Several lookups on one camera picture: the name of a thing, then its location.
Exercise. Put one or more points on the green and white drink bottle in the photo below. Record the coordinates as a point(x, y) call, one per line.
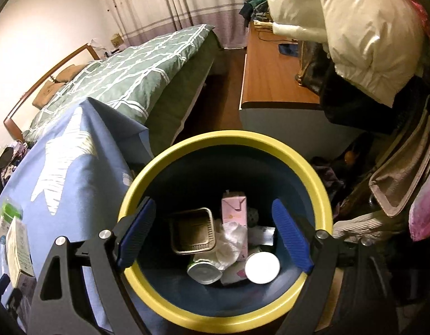
point(8, 213)

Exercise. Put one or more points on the bed with green checked blanket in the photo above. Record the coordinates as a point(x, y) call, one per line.
point(131, 73)

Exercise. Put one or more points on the yellow rimmed blue trash bin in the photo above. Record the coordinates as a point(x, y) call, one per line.
point(235, 139)

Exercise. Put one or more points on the dark clothes heap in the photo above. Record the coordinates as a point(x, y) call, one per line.
point(8, 162)

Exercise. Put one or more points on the tissue box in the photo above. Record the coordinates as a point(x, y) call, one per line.
point(117, 40)

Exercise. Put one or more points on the wooden headboard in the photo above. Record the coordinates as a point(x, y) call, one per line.
point(33, 87)

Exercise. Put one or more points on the white pill bottle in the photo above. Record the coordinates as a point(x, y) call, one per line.
point(202, 270)

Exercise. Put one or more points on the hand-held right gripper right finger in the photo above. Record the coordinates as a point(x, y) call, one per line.
point(291, 237)

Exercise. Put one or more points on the brown pillow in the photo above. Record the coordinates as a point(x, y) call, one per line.
point(49, 94)
point(66, 73)

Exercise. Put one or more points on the white tissue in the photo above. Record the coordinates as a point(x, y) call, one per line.
point(230, 240)

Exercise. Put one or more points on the white ribbed garment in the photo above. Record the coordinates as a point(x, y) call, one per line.
point(354, 226)

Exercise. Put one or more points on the white paper bowl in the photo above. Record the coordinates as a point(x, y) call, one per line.
point(263, 268)

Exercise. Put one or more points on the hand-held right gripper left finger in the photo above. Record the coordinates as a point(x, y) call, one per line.
point(138, 232)

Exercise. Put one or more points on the cream puffer jacket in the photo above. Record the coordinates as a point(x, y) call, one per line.
point(358, 24)

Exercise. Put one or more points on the brown plastic tray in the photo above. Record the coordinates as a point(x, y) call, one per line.
point(192, 232)

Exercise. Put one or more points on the wooden desk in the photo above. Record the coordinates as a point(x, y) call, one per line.
point(270, 80)

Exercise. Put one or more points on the beige bag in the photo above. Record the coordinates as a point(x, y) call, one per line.
point(400, 174)

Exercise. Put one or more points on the pink printed garment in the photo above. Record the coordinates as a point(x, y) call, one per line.
point(424, 209)

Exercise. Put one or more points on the dark clothes pile on desk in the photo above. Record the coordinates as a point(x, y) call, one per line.
point(255, 5)

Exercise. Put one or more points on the blue printed tablecloth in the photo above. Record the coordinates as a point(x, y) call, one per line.
point(68, 188)

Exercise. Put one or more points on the beige cardboard box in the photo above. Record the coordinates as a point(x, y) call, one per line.
point(21, 247)

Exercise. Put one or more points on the pink milk carton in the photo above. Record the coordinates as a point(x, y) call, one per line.
point(234, 209)

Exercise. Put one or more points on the black handbag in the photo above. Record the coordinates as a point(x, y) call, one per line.
point(312, 69)

